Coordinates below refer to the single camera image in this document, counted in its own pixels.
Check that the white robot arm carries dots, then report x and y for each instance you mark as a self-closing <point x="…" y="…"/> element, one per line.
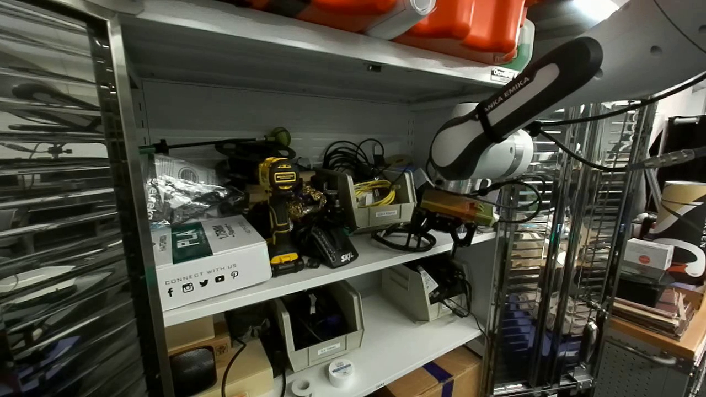
<point x="641" y="49"/>

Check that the white lower right box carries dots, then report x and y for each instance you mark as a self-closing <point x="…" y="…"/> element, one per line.
<point x="420" y="294"/>

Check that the white green cardboard box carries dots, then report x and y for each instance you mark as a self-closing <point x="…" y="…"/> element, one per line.
<point x="207" y="260"/>

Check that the brown cardboard box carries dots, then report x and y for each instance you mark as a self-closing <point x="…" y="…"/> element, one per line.
<point x="458" y="373"/>

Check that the orange tool case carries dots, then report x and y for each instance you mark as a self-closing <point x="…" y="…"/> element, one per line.
<point x="486" y="31"/>

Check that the beige ethernet storage bin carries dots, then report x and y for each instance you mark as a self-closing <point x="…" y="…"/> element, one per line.
<point x="377" y="203"/>

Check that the black battery charger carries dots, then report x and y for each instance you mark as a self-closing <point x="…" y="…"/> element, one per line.
<point x="331" y="245"/>

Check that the white shelving unit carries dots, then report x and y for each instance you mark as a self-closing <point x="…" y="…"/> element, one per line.
<point x="212" y="69"/>

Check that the beige lower storage bin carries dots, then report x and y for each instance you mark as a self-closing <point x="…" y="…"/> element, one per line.
<point x="321" y="325"/>

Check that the silver foil bag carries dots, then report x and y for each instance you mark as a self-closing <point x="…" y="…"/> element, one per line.
<point x="181" y="190"/>

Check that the yellow black cordless drill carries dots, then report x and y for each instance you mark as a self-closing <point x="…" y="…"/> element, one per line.
<point x="288" y="202"/>

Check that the tan wrist camera mount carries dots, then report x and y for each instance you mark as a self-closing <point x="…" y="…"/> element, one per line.
<point x="458" y="208"/>

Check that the metal wire rack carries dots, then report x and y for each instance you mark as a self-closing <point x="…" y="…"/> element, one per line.
<point x="561" y="238"/>

